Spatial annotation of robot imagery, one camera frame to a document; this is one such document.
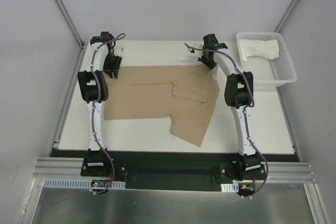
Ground beige t shirt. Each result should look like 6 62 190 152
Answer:
104 65 219 146

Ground white plastic basket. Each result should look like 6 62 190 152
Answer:
236 31 297 91

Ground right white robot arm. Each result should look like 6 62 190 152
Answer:
198 34 261 181

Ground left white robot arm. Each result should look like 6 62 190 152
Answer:
77 31 125 151

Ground rolled white t shirt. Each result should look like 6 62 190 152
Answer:
239 39 279 61

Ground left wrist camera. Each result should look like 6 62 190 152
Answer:
113 46 124 55

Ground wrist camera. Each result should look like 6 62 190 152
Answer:
113 46 124 55
185 43 202 54

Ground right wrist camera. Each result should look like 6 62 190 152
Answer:
185 43 202 54

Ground left aluminium frame post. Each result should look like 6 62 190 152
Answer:
53 0 85 48

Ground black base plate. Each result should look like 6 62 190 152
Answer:
80 149 267 192

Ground right white cable duct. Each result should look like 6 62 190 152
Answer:
220 183 239 193

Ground aluminium front rail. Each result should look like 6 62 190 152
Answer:
33 157 317 184

